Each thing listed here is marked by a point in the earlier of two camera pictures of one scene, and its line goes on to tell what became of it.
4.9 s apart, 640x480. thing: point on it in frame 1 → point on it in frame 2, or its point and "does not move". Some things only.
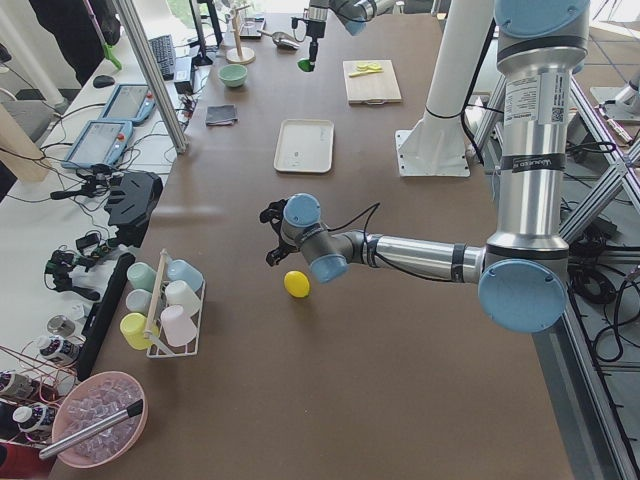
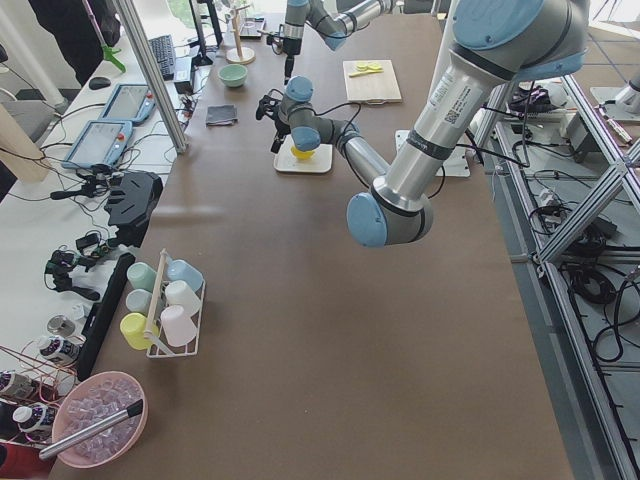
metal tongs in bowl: (132, 410) does not move
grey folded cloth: (220, 115) does not move
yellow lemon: (296, 283) → (302, 154)
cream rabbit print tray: (305, 146) does not move
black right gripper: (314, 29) → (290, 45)
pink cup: (177, 325) does not move
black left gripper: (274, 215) → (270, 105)
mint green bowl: (233, 75) does not move
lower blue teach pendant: (99, 142) does not move
